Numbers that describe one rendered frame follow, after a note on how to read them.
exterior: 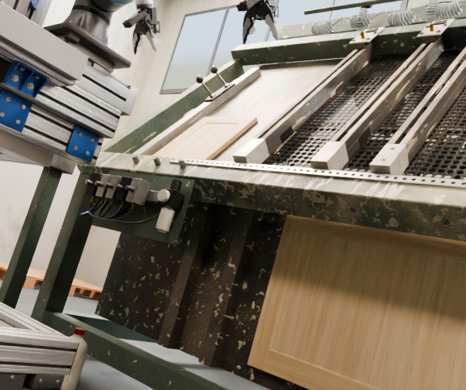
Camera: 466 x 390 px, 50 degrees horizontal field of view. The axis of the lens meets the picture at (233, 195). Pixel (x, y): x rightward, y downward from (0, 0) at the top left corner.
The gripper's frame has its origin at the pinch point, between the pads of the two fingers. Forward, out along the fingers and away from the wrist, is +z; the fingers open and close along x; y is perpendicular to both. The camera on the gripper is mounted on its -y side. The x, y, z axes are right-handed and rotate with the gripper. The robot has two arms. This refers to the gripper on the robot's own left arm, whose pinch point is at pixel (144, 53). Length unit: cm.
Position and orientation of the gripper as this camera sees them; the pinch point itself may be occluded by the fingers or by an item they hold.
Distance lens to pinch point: 234.4
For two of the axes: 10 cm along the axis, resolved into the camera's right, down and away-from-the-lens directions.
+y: 6.7, -1.7, 7.2
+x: -7.4, -1.0, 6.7
